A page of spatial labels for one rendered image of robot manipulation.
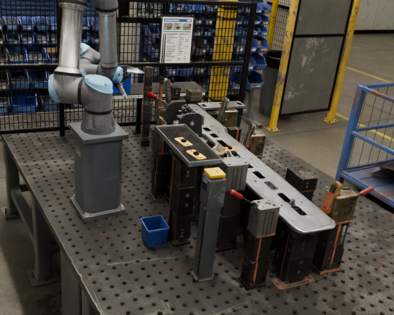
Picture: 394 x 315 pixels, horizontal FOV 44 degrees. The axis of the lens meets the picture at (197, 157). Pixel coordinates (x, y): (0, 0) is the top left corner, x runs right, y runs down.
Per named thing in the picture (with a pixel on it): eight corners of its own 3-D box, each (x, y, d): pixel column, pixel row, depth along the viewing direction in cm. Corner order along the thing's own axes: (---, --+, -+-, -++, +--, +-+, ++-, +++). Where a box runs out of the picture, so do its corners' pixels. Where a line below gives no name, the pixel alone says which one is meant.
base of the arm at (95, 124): (87, 137, 204) (87, 114, 200) (75, 124, 216) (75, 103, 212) (121, 132, 212) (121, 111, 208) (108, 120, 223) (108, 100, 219)
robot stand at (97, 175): (83, 222, 217) (83, 140, 201) (69, 200, 233) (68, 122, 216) (126, 213, 227) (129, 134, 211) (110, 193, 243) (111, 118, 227)
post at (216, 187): (214, 279, 189) (228, 180, 171) (197, 283, 186) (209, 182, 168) (206, 268, 195) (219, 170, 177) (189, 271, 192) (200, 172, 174)
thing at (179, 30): (191, 64, 317) (195, 15, 304) (158, 64, 308) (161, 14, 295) (189, 63, 318) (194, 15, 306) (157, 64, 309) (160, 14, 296)
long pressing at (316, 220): (345, 226, 179) (346, 222, 179) (295, 235, 170) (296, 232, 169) (196, 104, 292) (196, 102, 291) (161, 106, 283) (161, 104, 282)
